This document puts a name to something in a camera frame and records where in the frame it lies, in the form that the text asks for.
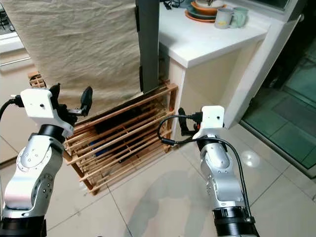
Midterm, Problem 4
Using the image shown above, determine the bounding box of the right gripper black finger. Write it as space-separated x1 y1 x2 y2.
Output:
178 107 190 134

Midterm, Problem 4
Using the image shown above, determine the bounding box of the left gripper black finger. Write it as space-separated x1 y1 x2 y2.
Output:
49 83 64 106
80 86 94 117

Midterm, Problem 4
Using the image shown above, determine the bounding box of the grey fridge door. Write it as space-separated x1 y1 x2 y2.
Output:
135 0 160 94

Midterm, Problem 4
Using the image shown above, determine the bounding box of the white kitchen island counter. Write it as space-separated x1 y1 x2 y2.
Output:
158 2 272 149

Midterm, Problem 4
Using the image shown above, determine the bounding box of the wooden slatted rack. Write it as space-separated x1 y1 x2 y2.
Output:
28 71 178 196

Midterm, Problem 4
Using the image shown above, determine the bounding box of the cream kitchen cabinet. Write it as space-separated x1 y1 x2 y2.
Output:
0 32 38 163

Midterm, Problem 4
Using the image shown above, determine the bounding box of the beige linen cloth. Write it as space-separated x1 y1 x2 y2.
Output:
0 0 141 117

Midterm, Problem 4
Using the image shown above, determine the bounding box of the steel gas hob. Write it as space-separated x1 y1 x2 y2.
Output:
0 17 14 35

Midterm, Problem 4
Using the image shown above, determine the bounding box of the orange plate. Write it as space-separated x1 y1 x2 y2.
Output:
184 9 218 23

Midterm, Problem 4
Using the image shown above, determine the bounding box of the teal plate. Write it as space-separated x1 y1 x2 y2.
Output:
187 5 219 19

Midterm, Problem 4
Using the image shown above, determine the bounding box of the grey ceramic mug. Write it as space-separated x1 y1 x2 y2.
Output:
215 8 235 29

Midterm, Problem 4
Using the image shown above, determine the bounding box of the pale green ceramic mug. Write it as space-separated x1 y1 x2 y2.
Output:
231 7 249 28

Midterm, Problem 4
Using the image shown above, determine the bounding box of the white bowl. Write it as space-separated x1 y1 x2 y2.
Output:
195 0 224 6

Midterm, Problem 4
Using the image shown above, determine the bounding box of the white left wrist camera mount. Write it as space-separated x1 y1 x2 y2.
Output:
20 88 75 139

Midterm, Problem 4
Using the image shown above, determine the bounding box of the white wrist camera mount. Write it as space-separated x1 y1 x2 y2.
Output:
193 105 226 140
20 88 75 139

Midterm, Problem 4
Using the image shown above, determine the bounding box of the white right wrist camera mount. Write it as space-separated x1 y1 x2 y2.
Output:
193 105 226 140

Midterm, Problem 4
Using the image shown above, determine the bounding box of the metal drawer handle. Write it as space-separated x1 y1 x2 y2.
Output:
0 57 30 67

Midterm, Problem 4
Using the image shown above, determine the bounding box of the white door frame post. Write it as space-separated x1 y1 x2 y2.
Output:
224 14 308 129

